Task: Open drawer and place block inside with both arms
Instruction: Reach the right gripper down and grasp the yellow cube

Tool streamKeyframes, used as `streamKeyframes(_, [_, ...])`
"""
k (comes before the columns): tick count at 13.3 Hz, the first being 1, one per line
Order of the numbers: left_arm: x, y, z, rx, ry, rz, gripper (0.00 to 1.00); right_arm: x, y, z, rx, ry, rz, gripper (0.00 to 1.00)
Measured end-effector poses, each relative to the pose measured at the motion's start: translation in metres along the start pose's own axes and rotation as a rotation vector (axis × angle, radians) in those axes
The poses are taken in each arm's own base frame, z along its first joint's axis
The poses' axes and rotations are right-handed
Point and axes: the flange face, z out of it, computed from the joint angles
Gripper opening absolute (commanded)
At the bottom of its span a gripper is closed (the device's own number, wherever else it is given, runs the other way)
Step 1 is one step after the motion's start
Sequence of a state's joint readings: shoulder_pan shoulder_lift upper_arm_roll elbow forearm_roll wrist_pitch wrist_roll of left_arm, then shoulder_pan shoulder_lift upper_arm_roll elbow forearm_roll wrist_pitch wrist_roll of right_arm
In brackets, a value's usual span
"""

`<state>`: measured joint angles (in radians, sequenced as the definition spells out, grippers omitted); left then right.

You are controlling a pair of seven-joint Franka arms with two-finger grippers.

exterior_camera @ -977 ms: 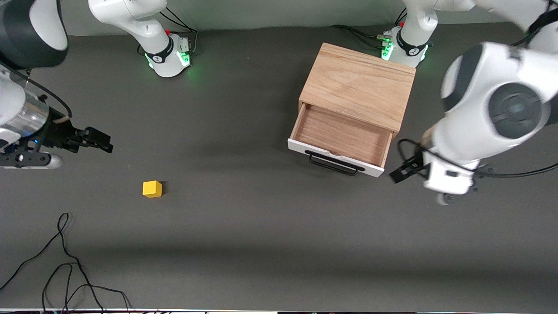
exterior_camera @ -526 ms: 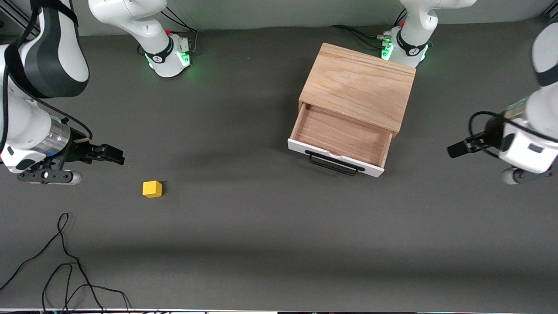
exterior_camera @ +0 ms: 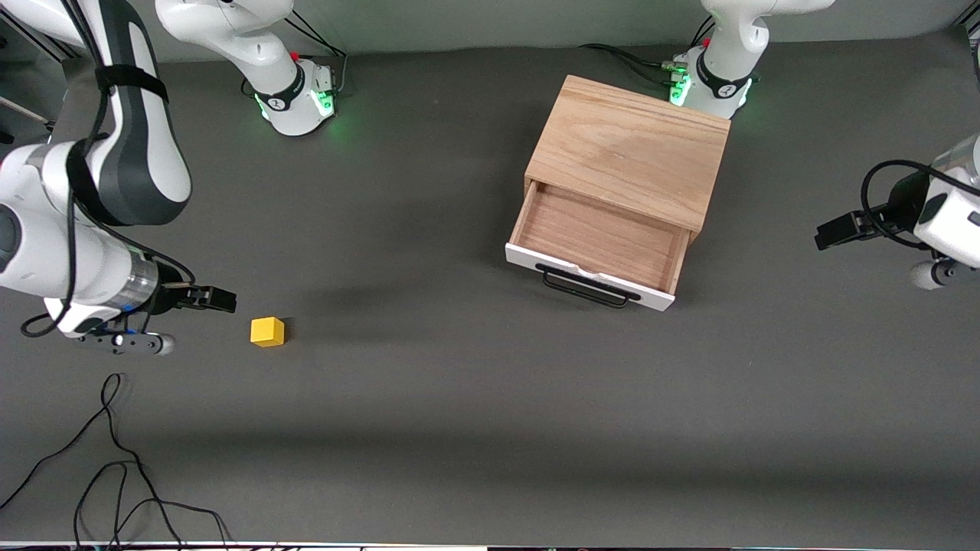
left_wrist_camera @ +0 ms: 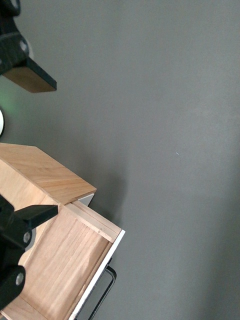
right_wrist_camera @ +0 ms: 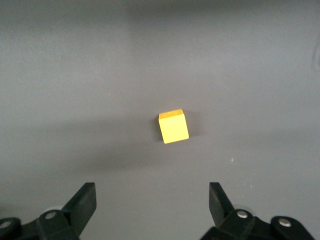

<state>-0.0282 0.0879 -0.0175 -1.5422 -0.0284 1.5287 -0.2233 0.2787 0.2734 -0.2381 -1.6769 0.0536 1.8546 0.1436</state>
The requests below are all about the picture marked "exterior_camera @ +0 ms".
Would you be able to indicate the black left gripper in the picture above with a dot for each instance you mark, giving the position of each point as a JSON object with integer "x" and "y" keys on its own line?
{"x": 900, "y": 208}

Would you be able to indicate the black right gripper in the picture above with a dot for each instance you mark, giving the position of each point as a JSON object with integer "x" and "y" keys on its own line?
{"x": 166, "y": 298}

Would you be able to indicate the yellow cube block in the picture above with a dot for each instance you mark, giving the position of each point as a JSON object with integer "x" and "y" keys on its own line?
{"x": 266, "y": 332}

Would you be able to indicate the wooden drawer with white front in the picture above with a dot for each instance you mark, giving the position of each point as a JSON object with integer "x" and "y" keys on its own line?
{"x": 597, "y": 237}

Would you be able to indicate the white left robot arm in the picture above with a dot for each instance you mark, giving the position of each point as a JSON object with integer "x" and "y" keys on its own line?
{"x": 727, "y": 46}

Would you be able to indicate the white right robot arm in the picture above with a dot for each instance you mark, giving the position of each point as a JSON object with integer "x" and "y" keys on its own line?
{"x": 46, "y": 245}

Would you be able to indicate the light wooden drawer cabinet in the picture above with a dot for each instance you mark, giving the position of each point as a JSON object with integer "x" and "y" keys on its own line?
{"x": 628, "y": 145}

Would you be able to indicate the light grey metal bar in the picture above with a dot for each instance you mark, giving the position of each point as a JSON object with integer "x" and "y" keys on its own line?
{"x": 27, "y": 112}

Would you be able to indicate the dark grey table mat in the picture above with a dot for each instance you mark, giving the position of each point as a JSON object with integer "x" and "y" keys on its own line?
{"x": 459, "y": 421}

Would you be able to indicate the black metal frame rail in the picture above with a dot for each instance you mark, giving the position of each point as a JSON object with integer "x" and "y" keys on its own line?
{"x": 55, "y": 42}
{"x": 972, "y": 30}

